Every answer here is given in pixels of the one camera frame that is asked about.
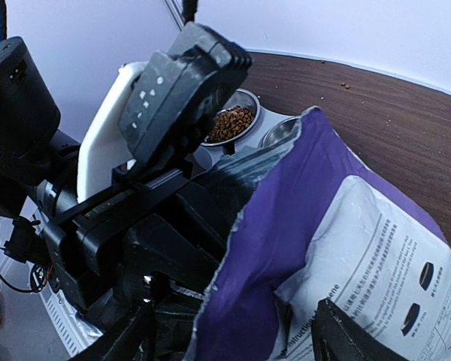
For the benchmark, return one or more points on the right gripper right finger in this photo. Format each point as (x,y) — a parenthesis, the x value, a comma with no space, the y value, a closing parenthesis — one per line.
(335,336)

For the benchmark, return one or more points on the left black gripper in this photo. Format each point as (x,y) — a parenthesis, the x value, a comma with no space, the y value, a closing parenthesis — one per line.
(136,243)

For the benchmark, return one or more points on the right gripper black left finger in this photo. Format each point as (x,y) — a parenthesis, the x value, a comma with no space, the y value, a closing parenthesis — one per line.
(123,340)

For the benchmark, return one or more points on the purple puppy food bag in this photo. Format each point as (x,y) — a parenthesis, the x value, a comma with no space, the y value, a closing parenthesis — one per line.
(320,224)

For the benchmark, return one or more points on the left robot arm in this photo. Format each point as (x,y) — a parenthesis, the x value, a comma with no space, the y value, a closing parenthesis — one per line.
(38,168)

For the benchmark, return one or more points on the brown kibble pet food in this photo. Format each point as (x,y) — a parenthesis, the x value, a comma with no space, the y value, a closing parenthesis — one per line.
(230,123)

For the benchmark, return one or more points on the grey double pet feeder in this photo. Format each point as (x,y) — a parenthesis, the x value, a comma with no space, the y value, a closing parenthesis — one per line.
(207,155)

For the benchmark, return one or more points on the left steel feeder bowl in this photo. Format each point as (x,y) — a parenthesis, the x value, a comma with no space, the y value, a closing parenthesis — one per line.
(244,99)

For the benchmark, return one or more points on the steel feeder bowl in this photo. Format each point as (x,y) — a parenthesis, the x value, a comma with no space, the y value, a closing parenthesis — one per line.
(285,129)
(244,99)

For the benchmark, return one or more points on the right steel feeder bowl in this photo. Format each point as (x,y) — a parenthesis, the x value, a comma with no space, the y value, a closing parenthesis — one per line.
(285,129)

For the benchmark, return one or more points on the front aluminium rail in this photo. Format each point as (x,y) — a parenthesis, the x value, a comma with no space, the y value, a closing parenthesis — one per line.
(75,334)

